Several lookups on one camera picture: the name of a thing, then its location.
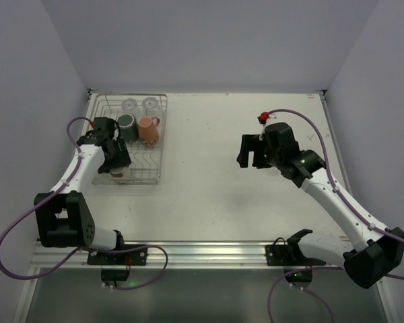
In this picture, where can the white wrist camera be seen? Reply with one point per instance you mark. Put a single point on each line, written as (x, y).
(266, 119)
(104, 125)

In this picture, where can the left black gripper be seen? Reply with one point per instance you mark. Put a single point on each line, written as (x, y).
(116, 161)

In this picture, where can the dark green ceramic mug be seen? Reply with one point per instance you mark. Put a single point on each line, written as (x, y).
(128, 126)

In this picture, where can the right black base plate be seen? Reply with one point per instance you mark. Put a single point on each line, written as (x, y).
(287, 253)

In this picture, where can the clear glass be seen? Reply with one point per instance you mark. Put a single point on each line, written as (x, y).
(130, 106)
(151, 106)

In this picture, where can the metal wire dish rack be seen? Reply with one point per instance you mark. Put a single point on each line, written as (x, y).
(146, 160)

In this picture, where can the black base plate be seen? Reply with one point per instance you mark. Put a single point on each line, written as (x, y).
(287, 253)
(130, 255)

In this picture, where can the clear glass back right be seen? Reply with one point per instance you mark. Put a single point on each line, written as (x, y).
(151, 106)

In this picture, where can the aluminium mounting rail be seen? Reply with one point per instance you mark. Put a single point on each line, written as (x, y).
(222, 255)

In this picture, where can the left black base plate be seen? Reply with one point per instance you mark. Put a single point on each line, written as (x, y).
(130, 255)

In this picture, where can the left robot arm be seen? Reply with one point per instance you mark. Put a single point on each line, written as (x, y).
(62, 215)

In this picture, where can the metal tin cup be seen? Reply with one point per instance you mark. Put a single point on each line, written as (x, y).
(123, 172)

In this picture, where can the orange ceramic mug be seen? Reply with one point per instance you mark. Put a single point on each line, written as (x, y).
(148, 129)

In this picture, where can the clear glass back left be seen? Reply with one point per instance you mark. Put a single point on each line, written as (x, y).
(130, 106)

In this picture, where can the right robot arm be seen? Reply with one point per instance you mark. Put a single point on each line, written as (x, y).
(371, 250)

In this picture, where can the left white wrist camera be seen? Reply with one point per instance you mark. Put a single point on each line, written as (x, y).
(104, 125)

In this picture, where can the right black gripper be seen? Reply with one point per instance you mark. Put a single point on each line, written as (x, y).
(256, 149)

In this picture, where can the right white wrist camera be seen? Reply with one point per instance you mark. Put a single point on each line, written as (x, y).
(266, 119)

